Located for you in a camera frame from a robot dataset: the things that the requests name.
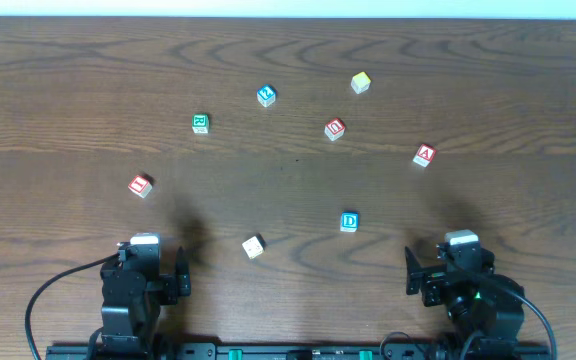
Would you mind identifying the red I letter block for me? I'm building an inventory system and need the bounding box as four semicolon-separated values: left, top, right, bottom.
128;175;153;198

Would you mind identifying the red A letter block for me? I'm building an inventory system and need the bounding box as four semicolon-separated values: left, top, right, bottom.
413;144;437;167

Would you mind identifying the blue 2 number block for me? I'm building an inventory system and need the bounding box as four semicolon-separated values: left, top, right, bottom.
257;84;277;108

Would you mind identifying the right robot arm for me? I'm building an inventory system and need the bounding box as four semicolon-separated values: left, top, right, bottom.
405;230;524;359

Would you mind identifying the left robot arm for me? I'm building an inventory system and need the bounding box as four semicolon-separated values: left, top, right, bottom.
96;233;191;359

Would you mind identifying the plain wooden picture block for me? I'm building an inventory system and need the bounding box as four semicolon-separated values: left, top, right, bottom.
242;235;264;259

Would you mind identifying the blue D letter block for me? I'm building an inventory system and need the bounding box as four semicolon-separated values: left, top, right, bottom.
340;212;359;232

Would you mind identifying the green R letter block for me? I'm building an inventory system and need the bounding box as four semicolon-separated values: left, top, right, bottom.
192;114;210;134

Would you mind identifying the red U letter block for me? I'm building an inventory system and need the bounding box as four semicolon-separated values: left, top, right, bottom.
324;118;346;141

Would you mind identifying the yellow letter block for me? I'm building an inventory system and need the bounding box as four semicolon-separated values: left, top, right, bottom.
351;72;371;94

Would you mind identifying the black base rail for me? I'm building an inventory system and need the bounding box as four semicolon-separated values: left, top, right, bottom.
45;343;552;360

